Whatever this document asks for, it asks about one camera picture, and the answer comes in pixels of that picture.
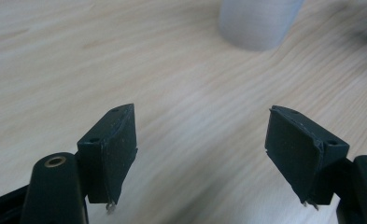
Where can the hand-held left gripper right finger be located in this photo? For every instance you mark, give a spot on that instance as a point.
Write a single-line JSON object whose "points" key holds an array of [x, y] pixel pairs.
{"points": [[299, 155]]}

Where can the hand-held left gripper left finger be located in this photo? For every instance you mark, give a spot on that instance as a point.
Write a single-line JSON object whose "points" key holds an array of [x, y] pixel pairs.
{"points": [[109, 155]]}

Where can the tall translucent plastic cup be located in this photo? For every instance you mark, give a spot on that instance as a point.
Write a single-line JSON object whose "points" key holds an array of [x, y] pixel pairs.
{"points": [[259, 21]]}

